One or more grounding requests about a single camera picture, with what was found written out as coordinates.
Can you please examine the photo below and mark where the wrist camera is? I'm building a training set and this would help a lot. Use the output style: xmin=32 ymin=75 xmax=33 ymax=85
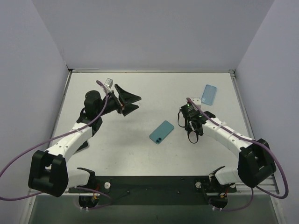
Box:
xmin=104 ymin=78 xmax=113 ymax=89
xmin=190 ymin=97 xmax=201 ymax=108

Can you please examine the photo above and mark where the teal phone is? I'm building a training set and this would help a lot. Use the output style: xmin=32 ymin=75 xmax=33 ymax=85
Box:
xmin=149 ymin=120 xmax=174 ymax=144

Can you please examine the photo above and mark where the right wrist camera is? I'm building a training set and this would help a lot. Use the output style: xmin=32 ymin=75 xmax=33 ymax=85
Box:
xmin=190 ymin=97 xmax=201 ymax=108

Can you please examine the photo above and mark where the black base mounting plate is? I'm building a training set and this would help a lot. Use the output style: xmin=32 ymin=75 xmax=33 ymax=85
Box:
xmin=68 ymin=175 xmax=237 ymax=206

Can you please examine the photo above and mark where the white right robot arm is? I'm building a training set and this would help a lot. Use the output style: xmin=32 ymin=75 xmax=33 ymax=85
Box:
xmin=179 ymin=103 xmax=277 ymax=188

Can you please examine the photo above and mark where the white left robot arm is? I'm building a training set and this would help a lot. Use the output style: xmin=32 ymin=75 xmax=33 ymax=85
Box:
xmin=28 ymin=84 xmax=142 ymax=197

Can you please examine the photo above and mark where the light blue phone case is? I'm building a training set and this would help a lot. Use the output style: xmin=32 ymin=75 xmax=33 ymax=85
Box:
xmin=201 ymin=84 xmax=217 ymax=105

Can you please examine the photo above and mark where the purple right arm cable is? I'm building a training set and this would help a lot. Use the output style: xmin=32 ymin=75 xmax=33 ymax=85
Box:
xmin=186 ymin=98 xmax=289 ymax=212

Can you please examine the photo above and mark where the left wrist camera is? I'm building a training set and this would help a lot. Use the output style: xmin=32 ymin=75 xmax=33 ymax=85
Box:
xmin=104 ymin=78 xmax=113 ymax=89

